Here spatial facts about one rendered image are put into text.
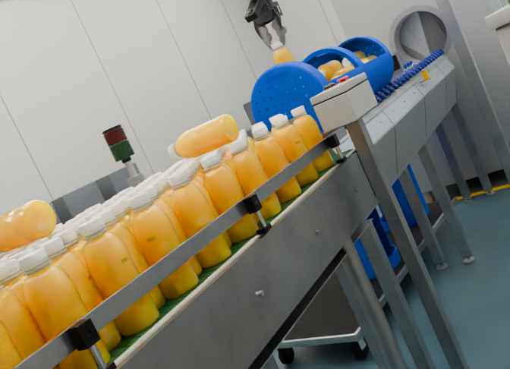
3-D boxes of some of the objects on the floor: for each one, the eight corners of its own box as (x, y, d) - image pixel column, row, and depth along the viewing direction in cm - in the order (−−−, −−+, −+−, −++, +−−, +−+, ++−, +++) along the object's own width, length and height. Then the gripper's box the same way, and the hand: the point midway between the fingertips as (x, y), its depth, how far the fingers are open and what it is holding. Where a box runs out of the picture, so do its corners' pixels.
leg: (473, 198, 378) (437, 109, 371) (473, 201, 373) (436, 111, 366) (465, 200, 381) (429, 113, 374) (464, 203, 376) (427, 115, 369)
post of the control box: (493, 425, 171) (360, 114, 159) (492, 434, 167) (357, 118, 156) (480, 426, 173) (348, 119, 161) (478, 435, 169) (344, 122, 158)
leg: (448, 263, 295) (401, 152, 288) (447, 269, 291) (399, 155, 283) (438, 266, 298) (391, 156, 291) (436, 271, 294) (388, 159, 286)
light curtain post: (535, 211, 311) (414, -91, 292) (534, 216, 306) (412, -92, 287) (523, 214, 315) (403, -85, 295) (522, 219, 309) (401, -86, 290)
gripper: (275, -19, 201) (300, 39, 203) (249, -4, 207) (273, 52, 209) (264, -18, 193) (290, 42, 196) (237, -2, 200) (262, 55, 202)
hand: (276, 44), depth 200 cm, fingers closed on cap, 4 cm apart
